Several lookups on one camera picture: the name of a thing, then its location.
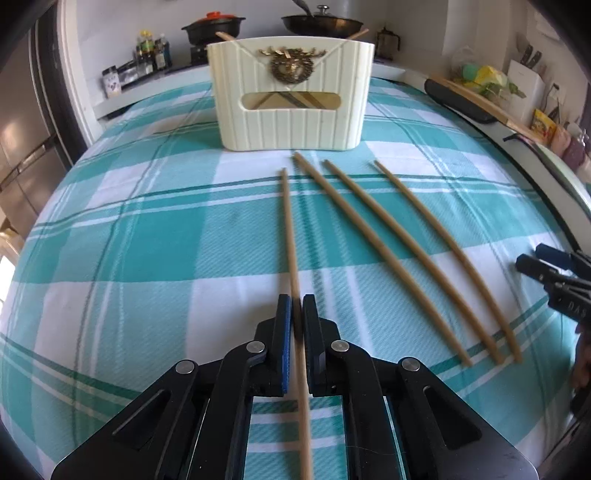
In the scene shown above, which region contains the black gas stove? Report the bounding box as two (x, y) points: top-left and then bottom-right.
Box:
(190, 44), (208, 66)

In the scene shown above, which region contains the silver refrigerator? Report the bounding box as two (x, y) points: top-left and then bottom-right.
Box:
(1, 31), (71, 238)

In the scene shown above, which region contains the cream utensil holder box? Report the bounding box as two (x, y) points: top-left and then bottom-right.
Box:
(207, 36), (375, 151)

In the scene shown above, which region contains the teal white checkered tablecloth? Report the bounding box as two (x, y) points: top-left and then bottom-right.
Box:
(1, 79), (576, 478)

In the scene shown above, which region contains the glass french press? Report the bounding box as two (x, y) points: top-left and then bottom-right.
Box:
(375, 27), (401, 61)

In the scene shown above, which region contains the wooden chopstick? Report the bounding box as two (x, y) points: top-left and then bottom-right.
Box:
(374, 160), (523, 363)
(294, 153), (473, 367)
(321, 158), (506, 365)

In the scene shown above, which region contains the black pot orange lid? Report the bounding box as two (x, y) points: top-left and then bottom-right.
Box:
(182, 11), (245, 46)

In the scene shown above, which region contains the sauce bottles group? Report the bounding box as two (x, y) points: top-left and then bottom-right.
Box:
(135, 30), (172, 76)

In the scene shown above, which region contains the wooden cutting board black edge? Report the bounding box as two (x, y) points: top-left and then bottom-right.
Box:
(424, 77), (542, 142)

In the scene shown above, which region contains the yellow snack packet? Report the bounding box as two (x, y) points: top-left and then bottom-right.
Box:
(531, 109), (557, 144)

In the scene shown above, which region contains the black wok with lid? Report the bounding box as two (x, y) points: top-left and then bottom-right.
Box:
(281, 5), (363, 39)

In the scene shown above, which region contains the white knife block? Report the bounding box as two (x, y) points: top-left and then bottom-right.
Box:
(507, 37), (546, 126)

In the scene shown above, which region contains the chopstick in holder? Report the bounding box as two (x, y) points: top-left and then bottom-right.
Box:
(215, 31), (235, 41)
(348, 28), (370, 40)

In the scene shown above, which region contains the spice jar rack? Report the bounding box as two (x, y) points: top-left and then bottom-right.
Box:
(102, 60), (153, 98)

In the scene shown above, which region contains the wooden chopstick gripped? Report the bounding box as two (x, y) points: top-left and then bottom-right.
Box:
(280, 168), (314, 480)

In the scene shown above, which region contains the chopstick in holder left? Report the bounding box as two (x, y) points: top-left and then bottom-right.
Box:
(215, 31), (235, 41)

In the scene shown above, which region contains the plastic bag with fruit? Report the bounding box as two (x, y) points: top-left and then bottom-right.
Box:
(451, 46), (527, 100)

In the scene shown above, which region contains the chopstick in holder right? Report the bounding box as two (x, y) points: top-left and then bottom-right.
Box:
(348, 28), (370, 40)

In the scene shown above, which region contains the person's right hand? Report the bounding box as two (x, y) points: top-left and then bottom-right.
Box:
(571, 324), (591, 392)

